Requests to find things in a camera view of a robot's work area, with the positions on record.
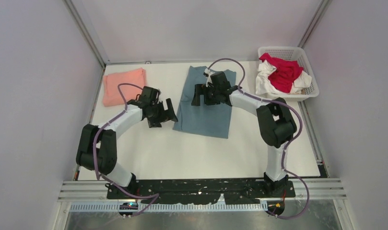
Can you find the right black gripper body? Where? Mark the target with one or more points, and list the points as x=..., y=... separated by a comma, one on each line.
x=211, y=96

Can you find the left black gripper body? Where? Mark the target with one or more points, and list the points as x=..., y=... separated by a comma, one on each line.
x=158, y=115

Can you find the blue grey t shirt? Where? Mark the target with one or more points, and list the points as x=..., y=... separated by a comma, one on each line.
x=205, y=120

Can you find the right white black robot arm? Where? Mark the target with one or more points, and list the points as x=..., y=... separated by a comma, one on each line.
x=276, y=124

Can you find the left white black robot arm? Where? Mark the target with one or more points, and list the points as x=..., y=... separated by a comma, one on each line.
x=97, y=150

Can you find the folded pink t shirt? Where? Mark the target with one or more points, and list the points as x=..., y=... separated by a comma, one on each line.
x=130, y=83

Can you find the white t shirt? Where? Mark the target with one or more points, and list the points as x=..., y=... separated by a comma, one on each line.
x=264, y=85

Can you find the red t shirt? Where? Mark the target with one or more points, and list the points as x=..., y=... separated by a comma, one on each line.
x=285, y=74

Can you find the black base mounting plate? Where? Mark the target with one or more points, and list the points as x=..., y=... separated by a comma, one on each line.
x=209, y=191

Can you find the white plastic laundry basket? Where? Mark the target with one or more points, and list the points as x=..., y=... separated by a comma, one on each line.
x=290, y=53

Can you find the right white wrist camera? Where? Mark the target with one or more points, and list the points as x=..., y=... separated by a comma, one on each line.
x=208, y=73

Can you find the white slotted cable duct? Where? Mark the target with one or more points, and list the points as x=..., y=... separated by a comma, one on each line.
x=135, y=207

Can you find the aluminium frame rail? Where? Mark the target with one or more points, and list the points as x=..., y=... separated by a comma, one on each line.
x=319, y=188

